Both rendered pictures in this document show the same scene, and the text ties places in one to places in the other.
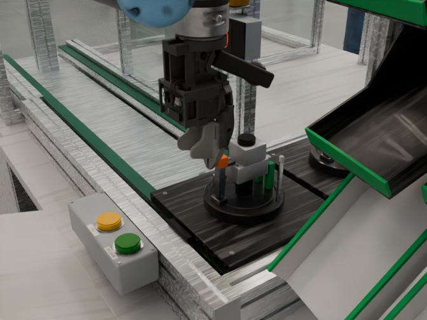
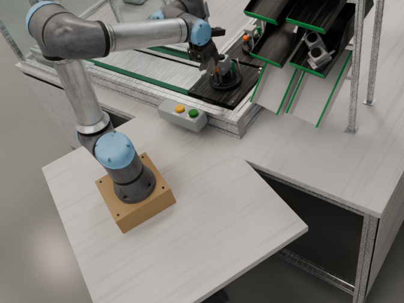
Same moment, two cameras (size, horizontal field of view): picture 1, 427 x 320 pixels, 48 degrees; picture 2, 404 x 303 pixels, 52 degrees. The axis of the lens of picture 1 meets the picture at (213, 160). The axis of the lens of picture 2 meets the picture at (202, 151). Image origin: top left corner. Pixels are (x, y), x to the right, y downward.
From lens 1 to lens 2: 92 cm
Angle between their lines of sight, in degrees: 18
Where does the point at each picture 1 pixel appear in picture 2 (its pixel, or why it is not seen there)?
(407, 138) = (281, 47)
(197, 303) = (228, 123)
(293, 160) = (237, 54)
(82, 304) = (183, 142)
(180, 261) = (215, 111)
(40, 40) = not seen: hidden behind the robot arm
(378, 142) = (273, 50)
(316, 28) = not seen: outside the picture
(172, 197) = (197, 89)
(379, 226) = (281, 74)
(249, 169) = (226, 68)
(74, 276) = (172, 134)
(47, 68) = not seen: hidden behind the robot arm
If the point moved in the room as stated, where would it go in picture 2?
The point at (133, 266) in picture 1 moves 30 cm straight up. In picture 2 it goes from (199, 119) to (180, 57)
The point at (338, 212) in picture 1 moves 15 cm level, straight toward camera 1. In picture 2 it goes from (266, 74) to (272, 100)
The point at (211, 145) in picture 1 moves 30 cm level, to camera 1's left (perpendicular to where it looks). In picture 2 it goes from (212, 65) to (138, 94)
